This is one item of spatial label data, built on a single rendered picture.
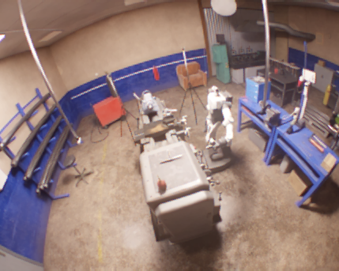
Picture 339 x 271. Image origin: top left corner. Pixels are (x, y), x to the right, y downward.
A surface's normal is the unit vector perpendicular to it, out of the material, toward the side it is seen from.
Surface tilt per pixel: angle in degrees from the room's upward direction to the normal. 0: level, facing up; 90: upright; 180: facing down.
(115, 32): 90
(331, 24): 90
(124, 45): 90
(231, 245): 0
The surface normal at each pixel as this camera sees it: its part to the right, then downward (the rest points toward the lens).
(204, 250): -0.21, -0.76
